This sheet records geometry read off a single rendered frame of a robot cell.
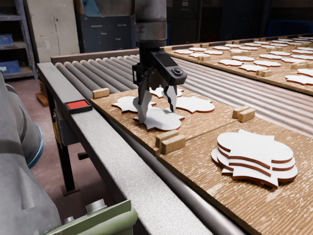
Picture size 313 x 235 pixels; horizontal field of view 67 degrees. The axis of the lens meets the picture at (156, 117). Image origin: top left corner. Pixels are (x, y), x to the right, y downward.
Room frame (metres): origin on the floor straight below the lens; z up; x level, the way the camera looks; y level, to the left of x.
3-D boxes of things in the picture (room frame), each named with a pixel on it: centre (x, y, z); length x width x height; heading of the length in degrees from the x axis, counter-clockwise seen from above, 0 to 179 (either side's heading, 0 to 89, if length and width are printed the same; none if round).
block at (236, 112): (0.63, -0.25, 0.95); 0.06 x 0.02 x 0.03; 125
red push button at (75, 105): (0.74, 0.26, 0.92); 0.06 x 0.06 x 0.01; 31
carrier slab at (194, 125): (0.72, -0.02, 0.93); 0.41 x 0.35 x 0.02; 35
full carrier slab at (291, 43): (2.25, -1.22, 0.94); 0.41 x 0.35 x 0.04; 30
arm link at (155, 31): (0.62, 0.01, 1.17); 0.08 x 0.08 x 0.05
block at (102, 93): (0.80, 0.20, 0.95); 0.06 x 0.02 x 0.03; 125
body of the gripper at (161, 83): (0.63, 0.01, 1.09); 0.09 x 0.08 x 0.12; 35
